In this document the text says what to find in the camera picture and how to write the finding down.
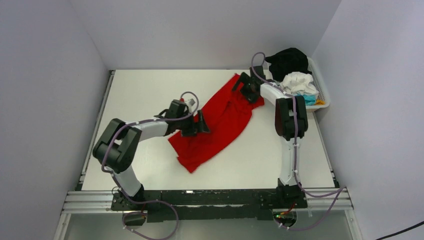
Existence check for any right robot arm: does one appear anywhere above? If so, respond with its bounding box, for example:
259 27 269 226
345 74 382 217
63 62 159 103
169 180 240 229
232 66 309 208

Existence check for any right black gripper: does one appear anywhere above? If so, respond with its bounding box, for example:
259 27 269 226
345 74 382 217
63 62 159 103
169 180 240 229
230 73 258 105

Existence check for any white laundry basket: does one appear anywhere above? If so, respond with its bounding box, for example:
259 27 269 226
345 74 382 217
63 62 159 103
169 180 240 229
266 56 331 114

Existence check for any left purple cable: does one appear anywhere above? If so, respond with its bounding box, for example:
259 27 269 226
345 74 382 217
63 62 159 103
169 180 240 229
100 91 200 240

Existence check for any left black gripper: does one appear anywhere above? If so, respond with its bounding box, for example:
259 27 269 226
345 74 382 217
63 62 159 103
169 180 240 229
176 110 210 138

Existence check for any red t shirt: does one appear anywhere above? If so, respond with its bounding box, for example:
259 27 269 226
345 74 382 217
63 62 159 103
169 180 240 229
168 72 265 173

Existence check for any turquoise t shirt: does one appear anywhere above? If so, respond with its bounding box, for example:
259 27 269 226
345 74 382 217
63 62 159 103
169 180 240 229
302 95 318 106

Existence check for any black floor cable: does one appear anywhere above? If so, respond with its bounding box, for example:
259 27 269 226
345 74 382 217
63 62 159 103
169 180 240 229
375 220 424 240

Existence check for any white t shirt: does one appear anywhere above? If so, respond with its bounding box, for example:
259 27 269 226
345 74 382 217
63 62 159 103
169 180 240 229
279 71 319 99

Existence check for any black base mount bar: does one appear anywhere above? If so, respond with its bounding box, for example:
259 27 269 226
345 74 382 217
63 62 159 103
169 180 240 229
111 187 308 223

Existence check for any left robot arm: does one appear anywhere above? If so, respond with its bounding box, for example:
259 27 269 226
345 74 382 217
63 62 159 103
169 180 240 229
92 99 210 210

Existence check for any black t shirt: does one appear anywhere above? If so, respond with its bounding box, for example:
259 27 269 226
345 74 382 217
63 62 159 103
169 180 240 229
265 47 312 82

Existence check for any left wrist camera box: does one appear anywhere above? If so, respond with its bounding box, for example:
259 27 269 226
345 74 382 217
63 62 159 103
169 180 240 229
180 98 197 113

